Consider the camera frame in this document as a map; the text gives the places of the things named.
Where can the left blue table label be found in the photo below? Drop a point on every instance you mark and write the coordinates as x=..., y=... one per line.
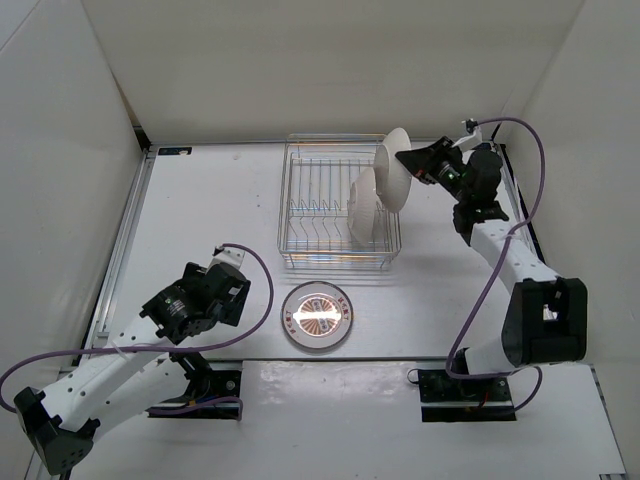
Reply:
x=174, y=151

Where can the orange patterned round plate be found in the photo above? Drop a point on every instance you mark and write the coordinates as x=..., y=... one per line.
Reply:
x=317, y=316

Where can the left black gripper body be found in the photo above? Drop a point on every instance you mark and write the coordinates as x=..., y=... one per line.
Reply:
x=229, y=313

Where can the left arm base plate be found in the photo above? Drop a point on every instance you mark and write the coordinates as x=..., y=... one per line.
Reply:
x=216, y=398

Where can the metal wire dish rack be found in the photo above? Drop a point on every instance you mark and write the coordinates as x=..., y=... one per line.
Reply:
x=317, y=175

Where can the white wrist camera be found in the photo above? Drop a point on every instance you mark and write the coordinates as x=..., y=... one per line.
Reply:
x=473, y=137
x=228, y=255

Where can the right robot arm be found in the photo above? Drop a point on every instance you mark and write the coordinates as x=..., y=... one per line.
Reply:
x=546, y=319

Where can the white ribbed plate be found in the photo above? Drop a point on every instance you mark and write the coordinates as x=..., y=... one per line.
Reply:
x=362, y=207

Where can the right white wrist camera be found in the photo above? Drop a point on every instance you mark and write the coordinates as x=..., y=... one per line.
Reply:
x=473, y=137

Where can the plain white plate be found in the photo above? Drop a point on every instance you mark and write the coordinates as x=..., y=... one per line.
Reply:
x=392, y=179

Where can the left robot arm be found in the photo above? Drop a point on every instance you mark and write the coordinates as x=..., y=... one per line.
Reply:
x=66, y=418

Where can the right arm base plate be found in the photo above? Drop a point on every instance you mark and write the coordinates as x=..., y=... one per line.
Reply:
x=447, y=400

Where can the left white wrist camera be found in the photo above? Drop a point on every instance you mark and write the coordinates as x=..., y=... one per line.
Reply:
x=228, y=255

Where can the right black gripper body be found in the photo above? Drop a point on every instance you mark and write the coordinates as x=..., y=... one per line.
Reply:
x=450, y=173

